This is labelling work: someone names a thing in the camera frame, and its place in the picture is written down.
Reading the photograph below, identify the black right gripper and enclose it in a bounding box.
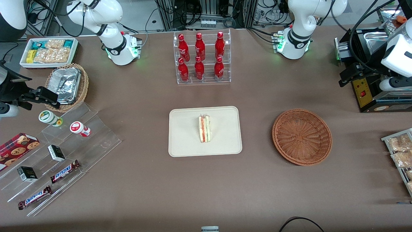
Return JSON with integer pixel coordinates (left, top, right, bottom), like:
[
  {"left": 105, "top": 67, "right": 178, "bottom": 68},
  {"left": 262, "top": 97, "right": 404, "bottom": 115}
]
[{"left": 0, "top": 80, "right": 61, "bottom": 111}]

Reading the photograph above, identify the triangular sandwich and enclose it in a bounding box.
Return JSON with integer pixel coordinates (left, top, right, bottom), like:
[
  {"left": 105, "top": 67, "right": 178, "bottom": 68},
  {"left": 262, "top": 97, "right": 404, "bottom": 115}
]
[{"left": 198, "top": 113, "right": 211, "bottom": 143}]

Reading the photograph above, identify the light tan wicker basket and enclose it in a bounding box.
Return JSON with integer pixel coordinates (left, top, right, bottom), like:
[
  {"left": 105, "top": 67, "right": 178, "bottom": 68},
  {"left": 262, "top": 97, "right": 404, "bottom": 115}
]
[{"left": 45, "top": 63, "right": 89, "bottom": 113}]

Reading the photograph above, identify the brown round wicker basket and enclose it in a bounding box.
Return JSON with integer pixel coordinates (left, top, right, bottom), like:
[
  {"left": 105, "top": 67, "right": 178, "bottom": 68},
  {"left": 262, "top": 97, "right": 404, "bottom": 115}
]
[{"left": 272, "top": 109, "right": 332, "bottom": 166}]

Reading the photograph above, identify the cream rectangular plastic tray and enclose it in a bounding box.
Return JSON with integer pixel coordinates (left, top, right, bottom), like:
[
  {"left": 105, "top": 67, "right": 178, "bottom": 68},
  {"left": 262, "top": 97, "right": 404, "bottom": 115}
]
[{"left": 169, "top": 106, "right": 243, "bottom": 158}]

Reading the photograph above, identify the green lid yogurt cup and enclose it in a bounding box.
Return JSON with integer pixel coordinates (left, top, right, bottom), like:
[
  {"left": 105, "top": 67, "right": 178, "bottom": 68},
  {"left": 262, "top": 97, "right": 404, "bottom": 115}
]
[{"left": 39, "top": 110, "right": 63, "bottom": 127}]

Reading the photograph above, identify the aluminium foil container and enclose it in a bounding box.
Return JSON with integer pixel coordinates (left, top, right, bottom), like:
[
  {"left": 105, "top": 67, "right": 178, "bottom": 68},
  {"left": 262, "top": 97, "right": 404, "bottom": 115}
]
[{"left": 49, "top": 67, "right": 81, "bottom": 105}]

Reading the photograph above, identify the black countertop food warmer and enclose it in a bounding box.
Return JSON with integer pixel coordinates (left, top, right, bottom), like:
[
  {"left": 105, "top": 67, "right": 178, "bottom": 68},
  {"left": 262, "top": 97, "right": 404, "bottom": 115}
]
[{"left": 334, "top": 27, "right": 412, "bottom": 113}]

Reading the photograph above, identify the red lid yogurt cup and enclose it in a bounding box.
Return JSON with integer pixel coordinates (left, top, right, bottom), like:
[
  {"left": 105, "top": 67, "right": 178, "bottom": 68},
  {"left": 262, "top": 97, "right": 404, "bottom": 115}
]
[{"left": 70, "top": 121, "right": 91, "bottom": 138}]

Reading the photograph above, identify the large clear cracker bag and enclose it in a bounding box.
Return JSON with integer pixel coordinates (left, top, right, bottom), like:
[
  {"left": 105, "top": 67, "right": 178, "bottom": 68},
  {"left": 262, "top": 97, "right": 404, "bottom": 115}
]
[{"left": 33, "top": 47, "right": 71, "bottom": 64}]

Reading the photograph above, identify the small black carton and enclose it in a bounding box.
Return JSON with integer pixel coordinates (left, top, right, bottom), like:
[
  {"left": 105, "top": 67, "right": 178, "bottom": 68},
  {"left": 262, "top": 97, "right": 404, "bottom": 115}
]
[
  {"left": 48, "top": 145, "right": 66, "bottom": 162},
  {"left": 17, "top": 166, "right": 38, "bottom": 183}
]

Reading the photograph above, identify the white rectangular snack bin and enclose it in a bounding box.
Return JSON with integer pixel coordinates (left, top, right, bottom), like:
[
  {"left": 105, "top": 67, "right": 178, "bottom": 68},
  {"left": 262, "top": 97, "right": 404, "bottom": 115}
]
[{"left": 20, "top": 37, "right": 79, "bottom": 69}]

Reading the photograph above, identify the small clear cracker bag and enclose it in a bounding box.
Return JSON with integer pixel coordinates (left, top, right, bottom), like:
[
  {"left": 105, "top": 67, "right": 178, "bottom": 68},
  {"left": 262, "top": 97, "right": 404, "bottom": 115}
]
[{"left": 45, "top": 39, "right": 65, "bottom": 50}]

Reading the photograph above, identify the red cookie box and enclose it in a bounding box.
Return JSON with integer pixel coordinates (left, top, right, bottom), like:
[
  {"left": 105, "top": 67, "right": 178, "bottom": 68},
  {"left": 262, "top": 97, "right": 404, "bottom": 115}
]
[{"left": 0, "top": 133, "right": 41, "bottom": 171}]

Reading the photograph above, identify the clear acrylic stepped shelf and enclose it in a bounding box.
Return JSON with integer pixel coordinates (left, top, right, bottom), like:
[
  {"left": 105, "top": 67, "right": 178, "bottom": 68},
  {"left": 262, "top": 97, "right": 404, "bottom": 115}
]
[{"left": 0, "top": 102, "right": 122, "bottom": 217}]

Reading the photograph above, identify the steel display rack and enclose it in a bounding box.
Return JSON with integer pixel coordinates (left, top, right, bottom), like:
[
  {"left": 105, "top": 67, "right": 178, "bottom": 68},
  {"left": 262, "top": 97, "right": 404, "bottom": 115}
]
[{"left": 377, "top": 5, "right": 408, "bottom": 31}]

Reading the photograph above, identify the brown Snickers bar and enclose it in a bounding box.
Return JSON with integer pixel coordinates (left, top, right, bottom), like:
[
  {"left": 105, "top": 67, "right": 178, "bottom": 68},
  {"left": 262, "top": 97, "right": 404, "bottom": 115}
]
[
  {"left": 18, "top": 186, "right": 53, "bottom": 210},
  {"left": 50, "top": 160, "right": 81, "bottom": 184}
]

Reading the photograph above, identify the red cola bottle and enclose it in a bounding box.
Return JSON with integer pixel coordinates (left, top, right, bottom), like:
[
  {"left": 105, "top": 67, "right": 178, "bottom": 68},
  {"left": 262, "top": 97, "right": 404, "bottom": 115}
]
[
  {"left": 215, "top": 31, "right": 226, "bottom": 60},
  {"left": 214, "top": 56, "right": 225, "bottom": 81},
  {"left": 194, "top": 56, "right": 205, "bottom": 81},
  {"left": 178, "top": 34, "right": 191, "bottom": 62},
  {"left": 194, "top": 32, "right": 206, "bottom": 61},
  {"left": 178, "top": 57, "right": 190, "bottom": 82}
]

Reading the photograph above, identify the clear acrylic bottle rack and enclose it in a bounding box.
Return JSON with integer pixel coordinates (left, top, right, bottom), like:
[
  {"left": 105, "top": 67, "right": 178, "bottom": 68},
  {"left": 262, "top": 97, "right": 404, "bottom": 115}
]
[{"left": 173, "top": 29, "right": 232, "bottom": 85}]

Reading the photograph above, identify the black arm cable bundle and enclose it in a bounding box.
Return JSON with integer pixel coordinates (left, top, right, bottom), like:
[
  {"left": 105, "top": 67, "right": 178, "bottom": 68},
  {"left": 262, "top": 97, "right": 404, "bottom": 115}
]
[{"left": 331, "top": 0, "right": 403, "bottom": 73}]

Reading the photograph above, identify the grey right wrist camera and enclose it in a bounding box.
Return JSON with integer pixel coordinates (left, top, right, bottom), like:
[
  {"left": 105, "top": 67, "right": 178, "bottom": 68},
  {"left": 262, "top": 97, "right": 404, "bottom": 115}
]
[{"left": 0, "top": 103, "right": 20, "bottom": 118}]

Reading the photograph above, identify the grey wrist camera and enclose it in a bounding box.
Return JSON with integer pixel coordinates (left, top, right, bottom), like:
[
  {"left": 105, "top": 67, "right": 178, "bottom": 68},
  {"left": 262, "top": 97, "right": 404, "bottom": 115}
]
[
  {"left": 379, "top": 76, "right": 412, "bottom": 92},
  {"left": 0, "top": 103, "right": 20, "bottom": 118}
]

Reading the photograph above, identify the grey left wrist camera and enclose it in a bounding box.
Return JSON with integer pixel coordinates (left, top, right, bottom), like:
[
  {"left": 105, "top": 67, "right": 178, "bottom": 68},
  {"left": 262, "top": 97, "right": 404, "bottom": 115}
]
[{"left": 379, "top": 76, "right": 412, "bottom": 92}]

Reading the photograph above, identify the grey wire tray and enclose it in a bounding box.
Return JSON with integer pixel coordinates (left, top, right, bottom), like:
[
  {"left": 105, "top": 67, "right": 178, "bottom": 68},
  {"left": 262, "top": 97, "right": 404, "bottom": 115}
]
[{"left": 381, "top": 128, "right": 412, "bottom": 197}]

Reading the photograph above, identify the aluminium frame rack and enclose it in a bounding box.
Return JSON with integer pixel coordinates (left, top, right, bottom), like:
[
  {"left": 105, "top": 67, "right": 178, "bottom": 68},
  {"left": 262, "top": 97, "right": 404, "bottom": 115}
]
[{"left": 156, "top": 0, "right": 258, "bottom": 31}]

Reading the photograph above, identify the black looped cable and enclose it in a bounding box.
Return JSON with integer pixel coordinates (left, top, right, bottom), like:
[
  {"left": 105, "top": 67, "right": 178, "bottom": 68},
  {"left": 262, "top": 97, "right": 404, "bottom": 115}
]
[{"left": 278, "top": 217, "right": 326, "bottom": 232}]

